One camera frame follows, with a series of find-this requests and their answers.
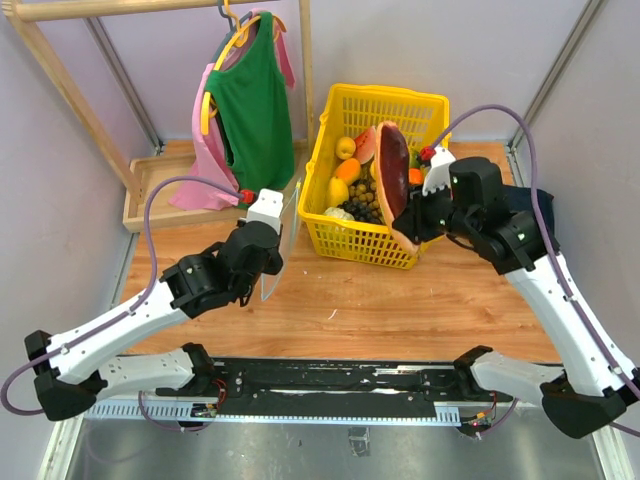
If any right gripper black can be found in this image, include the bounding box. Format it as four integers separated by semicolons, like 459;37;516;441
392;178;477;243

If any clear zip top bag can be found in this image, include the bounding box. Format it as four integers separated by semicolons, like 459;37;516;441
260;177;302;302

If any papaya slice toy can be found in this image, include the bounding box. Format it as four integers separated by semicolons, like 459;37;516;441
374;121;419;256

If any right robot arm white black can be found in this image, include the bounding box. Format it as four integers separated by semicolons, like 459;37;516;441
393;148;639;439

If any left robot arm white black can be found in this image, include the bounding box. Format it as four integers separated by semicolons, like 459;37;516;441
25;219;283;421

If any green tank top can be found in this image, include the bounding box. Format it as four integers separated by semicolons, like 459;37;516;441
204;11;294;191

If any orange fruit toy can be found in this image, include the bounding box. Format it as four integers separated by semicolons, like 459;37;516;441
408;168;424;186

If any green red mango toy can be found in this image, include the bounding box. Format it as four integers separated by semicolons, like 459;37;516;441
409;150;422;169

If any dark blue grape bunch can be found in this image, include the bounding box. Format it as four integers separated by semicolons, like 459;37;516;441
339;198;383;225

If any green grape bunch toy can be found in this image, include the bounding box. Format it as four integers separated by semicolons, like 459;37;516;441
349;180;379;209

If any pink shirt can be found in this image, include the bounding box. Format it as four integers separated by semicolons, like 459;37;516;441
168;8;297;211

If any cauliflower toy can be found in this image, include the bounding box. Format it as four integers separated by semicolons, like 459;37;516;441
324;207;355;221

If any dark navy cloth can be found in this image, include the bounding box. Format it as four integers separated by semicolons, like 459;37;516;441
504;185;555;234

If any yellow lemon toy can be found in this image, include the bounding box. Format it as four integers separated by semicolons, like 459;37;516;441
326;177;349;208

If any orange mango toy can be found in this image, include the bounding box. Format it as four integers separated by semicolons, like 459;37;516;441
334;158;361;186

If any watermelon slice toy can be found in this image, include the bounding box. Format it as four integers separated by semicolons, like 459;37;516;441
353;126;376;165

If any yellow plastic basket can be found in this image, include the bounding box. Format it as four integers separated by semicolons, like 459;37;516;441
297;82;452;271

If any yellow peach toy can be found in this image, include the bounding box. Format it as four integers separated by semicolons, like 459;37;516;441
334;136;356;161

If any wooden clothes rack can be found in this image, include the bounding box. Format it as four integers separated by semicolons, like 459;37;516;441
3;0;316;234

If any yellow clothes hanger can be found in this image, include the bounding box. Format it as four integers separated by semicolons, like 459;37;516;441
195;1;295;136

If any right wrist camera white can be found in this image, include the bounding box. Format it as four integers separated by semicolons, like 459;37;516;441
420;146;456;196

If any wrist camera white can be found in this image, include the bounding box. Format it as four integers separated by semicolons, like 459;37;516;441
245;189;284;234
420;146;456;196

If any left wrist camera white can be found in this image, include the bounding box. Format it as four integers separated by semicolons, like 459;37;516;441
245;189;284;234

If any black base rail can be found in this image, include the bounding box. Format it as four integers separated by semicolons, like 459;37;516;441
139;357;516;429

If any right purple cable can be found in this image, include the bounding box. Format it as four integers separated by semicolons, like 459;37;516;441
432;103;640;436

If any purple cable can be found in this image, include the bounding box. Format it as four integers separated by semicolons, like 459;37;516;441
2;175;251;434
432;103;640;436

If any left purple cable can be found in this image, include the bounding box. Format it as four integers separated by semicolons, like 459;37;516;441
2;175;251;434

